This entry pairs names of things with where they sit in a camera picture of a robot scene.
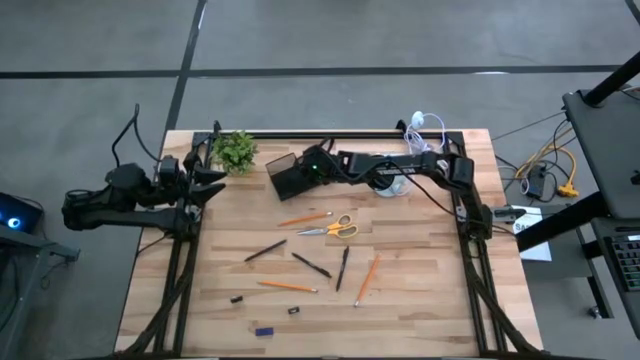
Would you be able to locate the black computer with blue light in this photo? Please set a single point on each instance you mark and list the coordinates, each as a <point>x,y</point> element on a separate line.
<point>25,210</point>

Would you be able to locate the black desk leg bar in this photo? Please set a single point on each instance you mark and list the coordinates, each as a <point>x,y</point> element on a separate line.
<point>560,222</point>

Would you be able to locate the black pole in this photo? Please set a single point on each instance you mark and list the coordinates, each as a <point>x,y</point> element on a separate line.
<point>610,82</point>

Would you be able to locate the white spot lamp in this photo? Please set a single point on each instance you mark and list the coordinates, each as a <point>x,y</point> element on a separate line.
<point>400,189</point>

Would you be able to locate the white paper sheet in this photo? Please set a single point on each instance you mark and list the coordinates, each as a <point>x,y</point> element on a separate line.
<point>537,250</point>

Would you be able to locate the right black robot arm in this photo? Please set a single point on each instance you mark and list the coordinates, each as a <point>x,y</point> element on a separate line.
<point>400,167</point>

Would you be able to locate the grey metal stand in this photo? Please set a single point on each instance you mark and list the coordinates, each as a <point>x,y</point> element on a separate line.
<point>30,245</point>

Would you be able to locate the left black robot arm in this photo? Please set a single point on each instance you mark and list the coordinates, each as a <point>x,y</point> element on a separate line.
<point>125,200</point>

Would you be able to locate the black keyboard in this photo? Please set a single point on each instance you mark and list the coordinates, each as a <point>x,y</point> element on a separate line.
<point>627,260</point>

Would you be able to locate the black mesh desk organizer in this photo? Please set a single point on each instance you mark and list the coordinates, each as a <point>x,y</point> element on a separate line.
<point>282,175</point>

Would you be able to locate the black metal table frame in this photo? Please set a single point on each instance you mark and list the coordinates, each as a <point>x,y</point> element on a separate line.
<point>350,135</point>

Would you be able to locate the orange wooden pencil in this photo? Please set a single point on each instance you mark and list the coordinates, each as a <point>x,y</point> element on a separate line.
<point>368,280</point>
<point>305,218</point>
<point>287,286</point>

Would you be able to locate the black power strip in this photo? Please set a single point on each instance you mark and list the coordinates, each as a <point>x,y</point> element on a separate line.
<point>537,182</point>

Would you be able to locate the dark grey desk top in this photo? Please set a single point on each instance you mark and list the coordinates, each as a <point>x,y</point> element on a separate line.
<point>610,150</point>

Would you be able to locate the black pen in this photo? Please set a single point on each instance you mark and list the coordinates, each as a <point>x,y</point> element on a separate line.
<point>265,250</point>
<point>342,268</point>
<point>311,265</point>

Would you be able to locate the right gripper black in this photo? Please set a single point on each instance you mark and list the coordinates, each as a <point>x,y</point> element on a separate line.
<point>312,175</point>

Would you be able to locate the blue rectangular eraser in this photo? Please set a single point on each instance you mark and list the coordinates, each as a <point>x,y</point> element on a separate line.
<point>264,331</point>

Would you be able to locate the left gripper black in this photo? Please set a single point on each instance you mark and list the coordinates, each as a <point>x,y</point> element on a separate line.
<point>184,187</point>

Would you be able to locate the green plant in white pot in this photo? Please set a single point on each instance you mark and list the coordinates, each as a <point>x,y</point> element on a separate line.
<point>234,152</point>

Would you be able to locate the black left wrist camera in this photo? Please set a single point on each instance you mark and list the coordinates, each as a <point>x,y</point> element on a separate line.
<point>169,170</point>

